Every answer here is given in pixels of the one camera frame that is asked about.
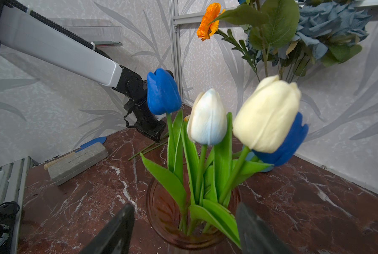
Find orange marigold flower stem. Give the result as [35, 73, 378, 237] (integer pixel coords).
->
[196, 3, 260, 80]

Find beige sunflower stem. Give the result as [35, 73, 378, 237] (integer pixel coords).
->
[209, 0, 301, 76]

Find blue hand shovel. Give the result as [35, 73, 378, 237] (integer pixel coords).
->
[44, 137, 107, 170]

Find red glass vase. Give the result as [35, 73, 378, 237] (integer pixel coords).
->
[145, 171, 242, 250]

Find pale yellow tulip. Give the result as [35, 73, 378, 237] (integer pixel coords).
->
[218, 75, 302, 204]

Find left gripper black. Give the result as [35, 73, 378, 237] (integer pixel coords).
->
[133, 114, 166, 141]

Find white blue-tinted tulip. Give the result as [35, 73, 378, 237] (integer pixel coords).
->
[180, 88, 228, 236]

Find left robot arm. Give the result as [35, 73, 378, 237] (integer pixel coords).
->
[0, 1, 166, 142]

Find blue tulip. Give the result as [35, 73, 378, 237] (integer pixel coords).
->
[140, 68, 188, 233]
[231, 112, 310, 188]

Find light blue rose bouquet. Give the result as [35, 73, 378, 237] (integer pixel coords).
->
[242, 1, 372, 82]

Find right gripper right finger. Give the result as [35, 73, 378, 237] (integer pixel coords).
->
[235, 202, 292, 254]

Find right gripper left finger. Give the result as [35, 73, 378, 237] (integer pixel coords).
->
[80, 204, 135, 254]

